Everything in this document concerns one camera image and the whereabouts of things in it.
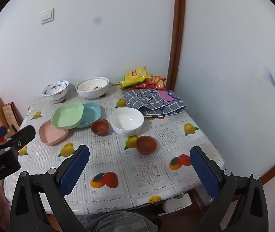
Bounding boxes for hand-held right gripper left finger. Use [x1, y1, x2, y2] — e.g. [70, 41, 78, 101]
[9, 144, 91, 232]

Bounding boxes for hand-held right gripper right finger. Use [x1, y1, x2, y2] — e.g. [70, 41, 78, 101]
[189, 146, 266, 232]

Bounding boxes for pink square plate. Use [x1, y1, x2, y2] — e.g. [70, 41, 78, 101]
[39, 119, 69, 146]

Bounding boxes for green square plate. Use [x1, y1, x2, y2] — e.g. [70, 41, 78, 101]
[51, 103, 84, 129]

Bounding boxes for small brown bowl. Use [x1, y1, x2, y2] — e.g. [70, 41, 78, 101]
[90, 119, 110, 136]
[135, 136, 158, 154]

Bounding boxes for blue square plate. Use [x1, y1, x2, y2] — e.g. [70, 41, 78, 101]
[76, 103, 102, 128]

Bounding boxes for plain white bowl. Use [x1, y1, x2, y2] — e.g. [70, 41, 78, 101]
[110, 107, 145, 136]

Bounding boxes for brown framed board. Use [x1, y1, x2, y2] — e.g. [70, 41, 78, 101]
[2, 102, 23, 133]

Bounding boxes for white object under table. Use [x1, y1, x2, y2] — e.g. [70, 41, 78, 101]
[163, 194, 192, 213]

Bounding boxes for fruit printed tablecloth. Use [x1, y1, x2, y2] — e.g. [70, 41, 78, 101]
[3, 87, 225, 216]

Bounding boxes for blue patterned white bowl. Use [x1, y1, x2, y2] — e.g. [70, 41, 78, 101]
[42, 80, 70, 104]

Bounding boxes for person's camouflage pants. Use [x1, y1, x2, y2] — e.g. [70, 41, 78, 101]
[79, 211, 163, 232]

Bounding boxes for large white bowl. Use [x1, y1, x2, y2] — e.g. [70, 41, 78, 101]
[76, 77, 109, 99]

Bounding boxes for white bowl with red print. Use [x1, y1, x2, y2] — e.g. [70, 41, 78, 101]
[77, 78, 108, 92]

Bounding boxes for grey checked cloth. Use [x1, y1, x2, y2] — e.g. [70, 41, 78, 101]
[122, 89, 188, 118]

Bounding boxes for red chip bag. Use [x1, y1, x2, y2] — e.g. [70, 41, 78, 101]
[131, 75, 167, 90]

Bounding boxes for yellow chip bag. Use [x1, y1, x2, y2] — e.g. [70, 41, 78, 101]
[119, 66, 150, 89]

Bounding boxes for white light switch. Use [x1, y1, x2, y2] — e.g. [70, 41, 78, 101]
[41, 8, 55, 25]

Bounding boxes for brown wooden door frame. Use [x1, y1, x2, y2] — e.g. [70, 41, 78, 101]
[168, 0, 186, 91]

